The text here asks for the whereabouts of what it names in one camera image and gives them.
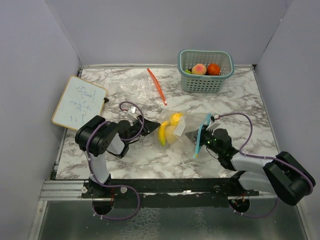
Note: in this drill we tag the yellow fake banana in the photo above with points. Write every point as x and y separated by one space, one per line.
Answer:
161 133

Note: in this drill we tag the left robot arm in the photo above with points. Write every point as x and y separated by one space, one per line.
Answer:
99 136

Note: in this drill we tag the orange fake pumpkin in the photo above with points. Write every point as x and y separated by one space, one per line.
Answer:
213 69

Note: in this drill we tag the orange fake peach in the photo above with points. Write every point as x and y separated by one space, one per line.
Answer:
199 69

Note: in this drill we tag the pale yellow fake fruit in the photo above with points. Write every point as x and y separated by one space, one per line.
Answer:
169 134

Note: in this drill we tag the clear bag blue zipper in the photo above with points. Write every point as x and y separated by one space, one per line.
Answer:
189 122

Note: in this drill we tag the small whiteboard wooden frame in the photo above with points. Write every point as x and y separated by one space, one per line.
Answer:
80 101

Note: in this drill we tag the yellow fake lemon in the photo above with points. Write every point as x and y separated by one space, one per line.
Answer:
175 118

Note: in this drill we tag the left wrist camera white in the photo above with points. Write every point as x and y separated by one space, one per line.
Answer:
131 113

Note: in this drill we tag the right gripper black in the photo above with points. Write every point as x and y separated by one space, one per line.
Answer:
193 135

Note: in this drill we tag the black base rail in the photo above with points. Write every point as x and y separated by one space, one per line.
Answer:
164 193

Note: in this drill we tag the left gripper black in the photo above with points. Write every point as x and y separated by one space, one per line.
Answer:
149 126

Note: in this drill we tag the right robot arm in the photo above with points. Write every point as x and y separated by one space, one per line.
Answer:
281 175

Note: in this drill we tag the teal plastic basket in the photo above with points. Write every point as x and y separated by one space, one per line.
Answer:
193 83

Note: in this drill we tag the clear bag red zipper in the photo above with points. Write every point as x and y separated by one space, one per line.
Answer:
141 89

